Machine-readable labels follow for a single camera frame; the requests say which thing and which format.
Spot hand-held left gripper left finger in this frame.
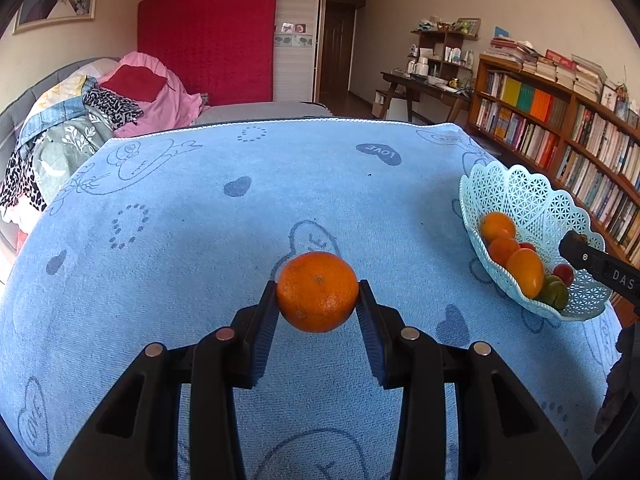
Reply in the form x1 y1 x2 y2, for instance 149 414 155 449
54 281 279 480

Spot blue yellow patchwork cloth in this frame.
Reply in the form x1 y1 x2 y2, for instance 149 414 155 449
20 75 98 136

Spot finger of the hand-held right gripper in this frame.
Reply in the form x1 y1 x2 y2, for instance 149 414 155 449
558 232 640 307

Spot wooden bookcase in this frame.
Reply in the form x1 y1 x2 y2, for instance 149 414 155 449
467 55 640 261

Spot orange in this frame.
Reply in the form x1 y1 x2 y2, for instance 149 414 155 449
276 252 360 333
487 236 522 267
480 211 517 242

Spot grey bed mattress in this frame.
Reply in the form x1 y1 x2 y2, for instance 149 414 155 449
192 101 332 126

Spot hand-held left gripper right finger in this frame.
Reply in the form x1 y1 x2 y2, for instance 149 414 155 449
356 280 583 480

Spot dark wooden door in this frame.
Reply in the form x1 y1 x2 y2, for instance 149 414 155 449
317 0 357 106

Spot person's right hand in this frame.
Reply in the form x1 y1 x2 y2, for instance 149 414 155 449
594 324 636 436

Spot floral grey quilt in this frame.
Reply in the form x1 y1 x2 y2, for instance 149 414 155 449
20 110 118 196

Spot white box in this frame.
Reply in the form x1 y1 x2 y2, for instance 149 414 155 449
374 91 416 123

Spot wooden desk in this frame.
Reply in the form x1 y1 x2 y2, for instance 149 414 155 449
372 71 473 126

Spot blue printed towel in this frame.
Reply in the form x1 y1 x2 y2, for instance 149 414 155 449
0 117 626 480

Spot pile of bedding clothes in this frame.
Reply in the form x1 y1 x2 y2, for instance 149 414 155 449
0 57 121 121

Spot red upright mattress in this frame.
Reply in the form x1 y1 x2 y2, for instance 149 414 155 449
137 0 278 107

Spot leopard print cloth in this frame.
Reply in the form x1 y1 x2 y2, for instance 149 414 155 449
82 87 144 132
0 152 48 221

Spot rows of shelved books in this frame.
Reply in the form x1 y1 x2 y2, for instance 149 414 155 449
472 70 640 251

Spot pink blanket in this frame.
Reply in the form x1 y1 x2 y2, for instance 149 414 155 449
97 51 212 138

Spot pale blue plastic lattice basket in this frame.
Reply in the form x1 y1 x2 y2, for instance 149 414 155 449
459 161 613 322

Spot stack of books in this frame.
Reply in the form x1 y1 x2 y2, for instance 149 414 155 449
482 36 640 111

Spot wooden desktop shelf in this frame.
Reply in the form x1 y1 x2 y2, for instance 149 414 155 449
411 29 478 73

